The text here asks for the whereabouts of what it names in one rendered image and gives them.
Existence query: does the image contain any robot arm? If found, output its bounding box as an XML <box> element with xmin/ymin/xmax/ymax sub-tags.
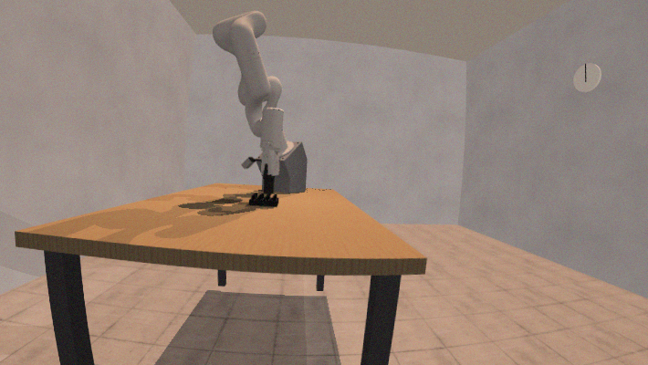
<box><xmin>213</xmin><ymin>11</ymin><xmax>294</xmax><ymax>157</ymax></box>

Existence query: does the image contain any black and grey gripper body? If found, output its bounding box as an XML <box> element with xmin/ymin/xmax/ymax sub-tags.
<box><xmin>261</xmin><ymin>149</ymin><xmax>280</xmax><ymax>176</ymax></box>

